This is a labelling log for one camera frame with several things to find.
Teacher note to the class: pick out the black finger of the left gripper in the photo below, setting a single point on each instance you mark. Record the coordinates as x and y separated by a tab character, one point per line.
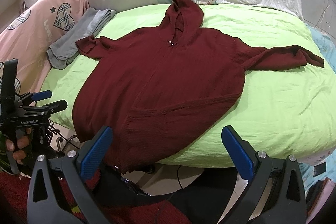
54	107

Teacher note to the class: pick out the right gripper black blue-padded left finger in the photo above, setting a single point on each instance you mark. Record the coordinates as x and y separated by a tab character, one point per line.
45	200

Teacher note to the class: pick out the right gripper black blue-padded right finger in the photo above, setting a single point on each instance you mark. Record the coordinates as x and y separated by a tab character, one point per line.
286	201

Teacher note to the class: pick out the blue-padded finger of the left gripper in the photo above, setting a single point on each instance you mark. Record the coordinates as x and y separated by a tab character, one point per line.
32	97

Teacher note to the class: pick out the dark red knit hoodie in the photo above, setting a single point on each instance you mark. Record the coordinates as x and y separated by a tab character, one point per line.
159	88

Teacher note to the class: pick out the person's left hand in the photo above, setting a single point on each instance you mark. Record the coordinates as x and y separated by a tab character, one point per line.
18	152

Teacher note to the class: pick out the light blue patterned bedding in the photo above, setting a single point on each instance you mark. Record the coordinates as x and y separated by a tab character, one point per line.
320	165

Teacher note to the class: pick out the folded grey garment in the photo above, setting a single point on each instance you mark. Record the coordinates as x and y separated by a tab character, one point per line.
63	51

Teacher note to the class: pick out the light green bed sheet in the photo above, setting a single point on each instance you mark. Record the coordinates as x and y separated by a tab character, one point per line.
281	112

